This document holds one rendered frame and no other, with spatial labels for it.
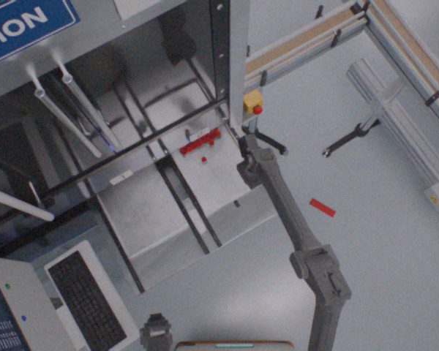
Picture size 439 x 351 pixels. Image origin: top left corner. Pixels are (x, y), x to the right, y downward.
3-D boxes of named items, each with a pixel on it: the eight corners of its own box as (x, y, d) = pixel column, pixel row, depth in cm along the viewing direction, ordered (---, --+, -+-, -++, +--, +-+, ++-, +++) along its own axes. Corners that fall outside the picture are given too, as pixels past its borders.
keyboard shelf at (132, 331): (27, 278, 182) (24, 277, 180) (87, 239, 185) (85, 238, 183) (80, 378, 172) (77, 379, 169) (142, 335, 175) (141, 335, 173)
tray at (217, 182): (165, 145, 184) (164, 142, 181) (219, 115, 187) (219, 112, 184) (205, 214, 176) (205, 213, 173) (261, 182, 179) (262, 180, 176)
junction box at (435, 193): (422, 191, 219) (430, 187, 210) (431, 186, 219) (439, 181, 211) (437, 212, 216) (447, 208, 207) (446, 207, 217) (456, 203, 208)
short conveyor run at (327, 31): (230, 109, 192) (230, 93, 176) (213, 81, 195) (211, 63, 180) (363, 36, 199) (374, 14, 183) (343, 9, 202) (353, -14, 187)
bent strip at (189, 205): (183, 203, 178) (181, 200, 172) (189, 199, 178) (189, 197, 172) (200, 234, 174) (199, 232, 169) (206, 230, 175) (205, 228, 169)
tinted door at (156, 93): (116, 153, 149) (46, 66, 92) (227, 93, 154) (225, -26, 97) (117, 154, 149) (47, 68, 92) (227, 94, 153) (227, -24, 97)
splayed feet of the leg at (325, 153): (318, 151, 273) (323, 143, 260) (385, 112, 278) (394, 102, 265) (325, 161, 271) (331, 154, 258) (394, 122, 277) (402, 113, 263)
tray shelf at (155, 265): (83, 192, 182) (81, 191, 180) (229, 111, 189) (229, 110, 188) (135, 297, 171) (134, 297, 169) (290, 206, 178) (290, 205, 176)
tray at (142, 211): (91, 185, 181) (89, 183, 177) (148, 154, 184) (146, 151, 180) (129, 258, 173) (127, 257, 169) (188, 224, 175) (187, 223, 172)
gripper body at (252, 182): (251, 157, 153) (252, 151, 146) (266, 181, 151) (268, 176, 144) (235, 166, 153) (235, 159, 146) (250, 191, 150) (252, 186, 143)
